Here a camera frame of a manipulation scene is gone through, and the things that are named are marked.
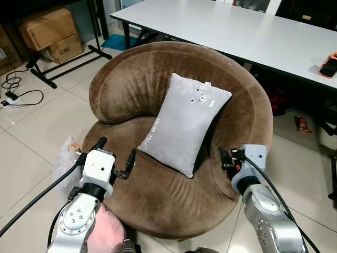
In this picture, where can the brown round velvet sofa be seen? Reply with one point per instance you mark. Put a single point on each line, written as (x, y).
(158, 203)

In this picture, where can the teal floor mat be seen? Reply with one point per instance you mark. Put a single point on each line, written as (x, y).
(118, 42)

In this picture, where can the large plain cardboard box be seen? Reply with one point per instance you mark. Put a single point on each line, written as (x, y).
(47, 26)

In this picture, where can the orange black handheld device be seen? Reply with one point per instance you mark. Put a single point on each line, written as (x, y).
(328, 66)

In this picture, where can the white plastic bag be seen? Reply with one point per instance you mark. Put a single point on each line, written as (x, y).
(64, 161)

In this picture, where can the orange snack packet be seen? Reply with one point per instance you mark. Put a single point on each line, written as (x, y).
(303, 125)

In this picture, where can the black metal chair frame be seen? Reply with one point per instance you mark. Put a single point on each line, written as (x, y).
(333, 174)

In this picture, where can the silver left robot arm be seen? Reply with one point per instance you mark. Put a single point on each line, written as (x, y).
(76, 221)

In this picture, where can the dark maroon bag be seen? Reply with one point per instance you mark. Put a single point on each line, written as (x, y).
(276, 100)

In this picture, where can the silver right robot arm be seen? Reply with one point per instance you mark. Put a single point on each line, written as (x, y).
(268, 221)

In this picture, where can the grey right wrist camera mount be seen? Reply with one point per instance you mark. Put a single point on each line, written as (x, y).
(255, 158)

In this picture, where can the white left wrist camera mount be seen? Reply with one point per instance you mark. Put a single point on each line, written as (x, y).
(98, 167)

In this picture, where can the small printed cardboard box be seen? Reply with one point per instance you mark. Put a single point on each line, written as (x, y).
(66, 50)

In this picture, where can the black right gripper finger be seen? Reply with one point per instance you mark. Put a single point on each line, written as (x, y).
(226, 159)

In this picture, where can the long white table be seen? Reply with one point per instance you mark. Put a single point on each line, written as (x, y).
(237, 31)

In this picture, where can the black metal rack stand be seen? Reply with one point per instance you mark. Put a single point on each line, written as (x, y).
(71, 62)

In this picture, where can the grey robot leg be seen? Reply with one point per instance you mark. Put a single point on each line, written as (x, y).
(125, 246)

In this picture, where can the grey rectangular pillow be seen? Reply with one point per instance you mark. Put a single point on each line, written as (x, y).
(181, 126)

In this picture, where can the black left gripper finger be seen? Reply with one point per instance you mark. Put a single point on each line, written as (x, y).
(131, 161)
(99, 145)

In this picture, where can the pink soft pillow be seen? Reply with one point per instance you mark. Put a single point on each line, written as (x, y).
(105, 232)

